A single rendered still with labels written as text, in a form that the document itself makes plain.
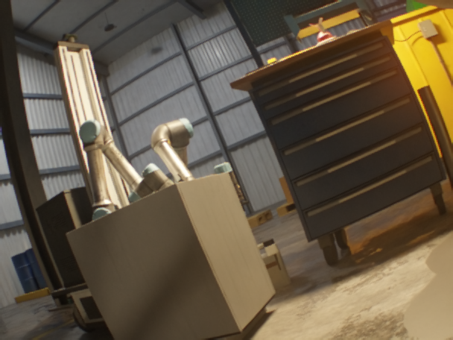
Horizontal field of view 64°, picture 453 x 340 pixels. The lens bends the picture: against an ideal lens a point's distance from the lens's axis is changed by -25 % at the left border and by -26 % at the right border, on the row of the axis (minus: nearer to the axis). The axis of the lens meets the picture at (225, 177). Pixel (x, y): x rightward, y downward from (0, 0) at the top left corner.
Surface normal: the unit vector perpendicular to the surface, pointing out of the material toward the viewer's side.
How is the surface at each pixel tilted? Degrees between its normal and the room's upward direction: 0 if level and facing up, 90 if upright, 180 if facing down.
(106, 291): 90
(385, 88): 90
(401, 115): 90
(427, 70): 90
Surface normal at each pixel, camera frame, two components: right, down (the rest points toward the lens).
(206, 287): -0.34, 0.08
